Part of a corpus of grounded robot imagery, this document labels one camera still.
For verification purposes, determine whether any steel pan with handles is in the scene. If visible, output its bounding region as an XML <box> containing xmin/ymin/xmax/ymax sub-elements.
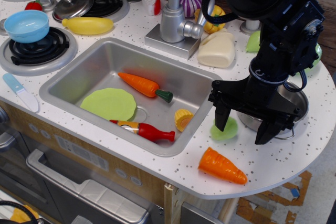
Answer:
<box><xmin>237</xmin><ymin>86</ymin><xmax>309</xmax><ymax>140</ymax></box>

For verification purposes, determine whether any yellow object on floor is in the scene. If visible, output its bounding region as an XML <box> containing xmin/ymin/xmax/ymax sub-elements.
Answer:
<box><xmin>10</xmin><ymin>205</ymin><xmax>39</xmax><ymax>223</ymax></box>

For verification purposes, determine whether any steel sink basin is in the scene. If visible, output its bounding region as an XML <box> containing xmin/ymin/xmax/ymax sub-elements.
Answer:
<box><xmin>39</xmin><ymin>38</ymin><xmax>218</xmax><ymax>156</ymax></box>

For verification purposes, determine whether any green toy broccoli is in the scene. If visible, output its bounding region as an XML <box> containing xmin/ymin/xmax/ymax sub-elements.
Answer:
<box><xmin>210</xmin><ymin>117</ymin><xmax>238</xmax><ymax>141</ymax></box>

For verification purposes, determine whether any light green toy pear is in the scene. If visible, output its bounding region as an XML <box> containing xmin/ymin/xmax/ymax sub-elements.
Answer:
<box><xmin>246</xmin><ymin>30</ymin><xmax>260</xmax><ymax>52</ymax></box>

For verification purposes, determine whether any green toy plate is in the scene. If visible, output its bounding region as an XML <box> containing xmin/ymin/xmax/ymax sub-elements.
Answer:
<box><xmin>80</xmin><ymin>88</ymin><xmax>137</xmax><ymax>121</ymax></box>

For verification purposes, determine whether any green toy cabbage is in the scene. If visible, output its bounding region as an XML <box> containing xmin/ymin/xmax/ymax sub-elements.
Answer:
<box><xmin>296</xmin><ymin>42</ymin><xmax>322</xmax><ymax>75</ymax></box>

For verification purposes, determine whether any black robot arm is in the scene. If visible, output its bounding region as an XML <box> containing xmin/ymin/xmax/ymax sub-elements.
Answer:
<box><xmin>202</xmin><ymin>0</ymin><xmax>324</xmax><ymax>145</ymax></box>

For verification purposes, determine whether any cream toy bottle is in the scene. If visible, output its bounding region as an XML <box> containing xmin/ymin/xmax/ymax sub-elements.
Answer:
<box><xmin>196</xmin><ymin>28</ymin><xmax>236</xmax><ymax>68</ymax></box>

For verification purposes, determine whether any yellow toy corn piece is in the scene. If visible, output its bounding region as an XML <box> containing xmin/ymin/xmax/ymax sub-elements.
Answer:
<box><xmin>174</xmin><ymin>109</ymin><xmax>194</xmax><ymax>132</ymax></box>

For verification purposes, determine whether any silver toy faucet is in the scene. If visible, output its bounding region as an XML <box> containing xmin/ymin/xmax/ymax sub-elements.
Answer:
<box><xmin>144</xmin><ymin>0</ymin><xmax>206</xmax><ymax>59</ymax></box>

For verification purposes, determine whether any orange carrot with green top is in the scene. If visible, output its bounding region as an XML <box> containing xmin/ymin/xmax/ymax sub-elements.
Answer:
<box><xmin>118</xmin><ymin>72</ymin><xmax>173</xmax><ymax>103</ymax></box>

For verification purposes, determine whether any red toy ketchup bottle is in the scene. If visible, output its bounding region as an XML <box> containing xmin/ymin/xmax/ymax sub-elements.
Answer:
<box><xmin>110</xmin><ymin>120</ymin><xmax>175</xmax><ymax>142</ymax></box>

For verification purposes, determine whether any grey metal pole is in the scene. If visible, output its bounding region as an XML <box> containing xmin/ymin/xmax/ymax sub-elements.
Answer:
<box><xmin>240</xmin><ymin>20</ymin><xmax>261</xmax><ymax>35</ymax></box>

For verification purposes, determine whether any yellow toy squash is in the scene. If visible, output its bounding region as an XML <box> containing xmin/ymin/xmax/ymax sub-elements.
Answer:
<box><xmin>61</xmin><ymin>17</ymin><xmax>114</xmax><ymax>35</ymax></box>

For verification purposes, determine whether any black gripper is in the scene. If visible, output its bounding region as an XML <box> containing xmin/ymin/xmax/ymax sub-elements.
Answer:
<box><xmin>208</xmin><ymin>76</ymin><xmax>301</xmax><ymax>145</ymax></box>

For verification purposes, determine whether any red and white toy food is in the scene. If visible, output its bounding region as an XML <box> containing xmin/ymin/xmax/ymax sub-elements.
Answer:
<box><xmin>142</xmin><ymin>0</ymin><xmax>161</xmax><ymax>16</ymax></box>

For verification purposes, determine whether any orange toy carrot chunk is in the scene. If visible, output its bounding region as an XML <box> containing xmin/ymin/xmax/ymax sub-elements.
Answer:
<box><xmin>198</xmin><ymin>147</ymin><xmax>247</xmax><ymax>185</ymax></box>

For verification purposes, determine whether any grey oven door handle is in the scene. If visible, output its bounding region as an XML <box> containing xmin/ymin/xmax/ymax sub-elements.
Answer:
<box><xmin>26</xmin><ymin>149</ymin><xmax>151</xmax><ymax>223</ymax></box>

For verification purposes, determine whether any grey stove knob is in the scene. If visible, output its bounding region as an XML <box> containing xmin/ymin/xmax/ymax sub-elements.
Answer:
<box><xmin>36</xmin><ymin>0</ymin><xmax>58</xmax><ymax>13</ymax></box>

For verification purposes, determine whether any blue toy bowl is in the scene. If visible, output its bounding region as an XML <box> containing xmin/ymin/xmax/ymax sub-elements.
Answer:
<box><xmin>4</xmin><ymin>10</ymin><xmax>50</xmax><ymax>44</ymax></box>

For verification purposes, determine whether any black cable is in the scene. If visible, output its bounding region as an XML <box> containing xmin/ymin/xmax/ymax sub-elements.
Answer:
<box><xmin>0</xmin><ymin>200</ymin><xmax>39</xmax><ymax>224</ymax></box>

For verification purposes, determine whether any yellow toy bell pepper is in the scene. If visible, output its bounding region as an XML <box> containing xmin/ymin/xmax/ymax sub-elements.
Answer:
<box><xmin>194</xmin><ymin>5</ymin><xmax>225</xmax><ymax>34</ymax></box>

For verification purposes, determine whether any back right stove burner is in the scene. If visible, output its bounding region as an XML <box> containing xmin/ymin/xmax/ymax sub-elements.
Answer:
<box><xmin>81</xmin><ymin>0</ymin><xmax>129</xmax><ymax>23</ymax></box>

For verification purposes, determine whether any blue and white toy knife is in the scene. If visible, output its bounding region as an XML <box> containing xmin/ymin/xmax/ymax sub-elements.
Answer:
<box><xmin>3</xmin><ymin>73</ymin><xmax>39</xmax><ymax>112</ymax></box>

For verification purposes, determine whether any steel pot lid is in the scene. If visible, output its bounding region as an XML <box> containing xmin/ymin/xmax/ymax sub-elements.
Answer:
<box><xmin>53</xmin><ymin>0</ymin><xmax>94</xmax><ymax>21</ymax></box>

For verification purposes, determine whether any purple toy onion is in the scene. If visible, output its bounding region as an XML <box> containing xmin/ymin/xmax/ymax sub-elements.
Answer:
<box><xmin>180</xmin><ymin>0</ymin><xmax>202</xmax><ymax>18</ymax></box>

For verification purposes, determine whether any front left stove burner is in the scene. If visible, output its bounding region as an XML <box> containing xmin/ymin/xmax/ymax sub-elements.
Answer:
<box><xmin>1</xmin><ymin>27</ymin><xmax>78</xmax><ymax>77</ymax></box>

